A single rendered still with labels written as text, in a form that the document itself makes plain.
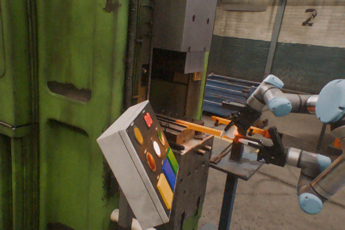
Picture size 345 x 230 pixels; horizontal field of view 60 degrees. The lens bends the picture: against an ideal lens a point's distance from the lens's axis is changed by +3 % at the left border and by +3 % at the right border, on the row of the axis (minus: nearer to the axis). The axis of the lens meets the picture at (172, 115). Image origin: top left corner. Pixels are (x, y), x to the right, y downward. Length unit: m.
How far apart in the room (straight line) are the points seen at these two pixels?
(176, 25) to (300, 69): 7.89
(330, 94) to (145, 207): 0.56
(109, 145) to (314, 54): 8.39
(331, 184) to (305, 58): 7.90
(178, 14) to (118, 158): 0.71
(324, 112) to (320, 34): 8.11
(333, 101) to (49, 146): 1.20
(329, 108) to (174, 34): 0.69
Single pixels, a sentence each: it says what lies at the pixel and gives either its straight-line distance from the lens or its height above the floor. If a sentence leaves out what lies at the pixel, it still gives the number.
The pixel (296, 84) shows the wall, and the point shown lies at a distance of 9.07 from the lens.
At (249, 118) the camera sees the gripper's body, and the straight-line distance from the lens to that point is 1.33.
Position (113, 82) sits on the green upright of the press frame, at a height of 1.23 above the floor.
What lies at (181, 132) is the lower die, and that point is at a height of 0.98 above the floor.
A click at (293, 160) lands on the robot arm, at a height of 0.99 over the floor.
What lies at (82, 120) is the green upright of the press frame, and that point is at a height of 1.04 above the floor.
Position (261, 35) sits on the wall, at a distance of 9.47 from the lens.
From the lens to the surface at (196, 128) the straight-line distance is 1.44.
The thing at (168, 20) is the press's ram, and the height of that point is 1.48.
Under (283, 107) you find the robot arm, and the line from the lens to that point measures 1.18.
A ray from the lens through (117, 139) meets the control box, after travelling 0.74.
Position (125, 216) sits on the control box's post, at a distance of 1.03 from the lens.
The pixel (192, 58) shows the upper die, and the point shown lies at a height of 1.34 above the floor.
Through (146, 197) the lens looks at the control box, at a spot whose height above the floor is 1.02.
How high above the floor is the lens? 1.44
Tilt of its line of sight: 16 degrees down
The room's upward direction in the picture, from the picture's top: 6 degrees clockwise
